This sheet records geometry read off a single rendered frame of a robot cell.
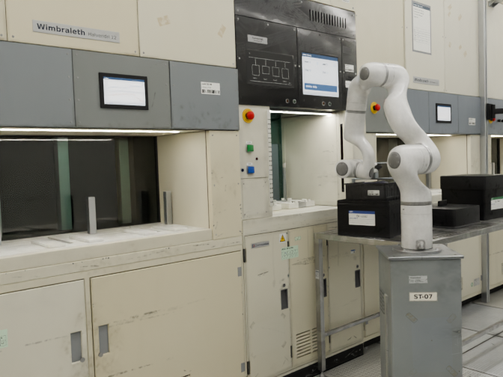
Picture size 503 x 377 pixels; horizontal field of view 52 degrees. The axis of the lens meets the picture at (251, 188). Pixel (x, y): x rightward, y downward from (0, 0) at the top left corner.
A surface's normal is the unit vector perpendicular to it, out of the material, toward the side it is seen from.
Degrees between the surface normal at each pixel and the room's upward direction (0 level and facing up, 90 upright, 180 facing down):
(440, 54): 90
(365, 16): 90
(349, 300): 90
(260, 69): 90
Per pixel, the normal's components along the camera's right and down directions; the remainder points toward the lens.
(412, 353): -0.07, 0.05
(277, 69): 0.66, 0.02
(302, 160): -0.75, 0.06
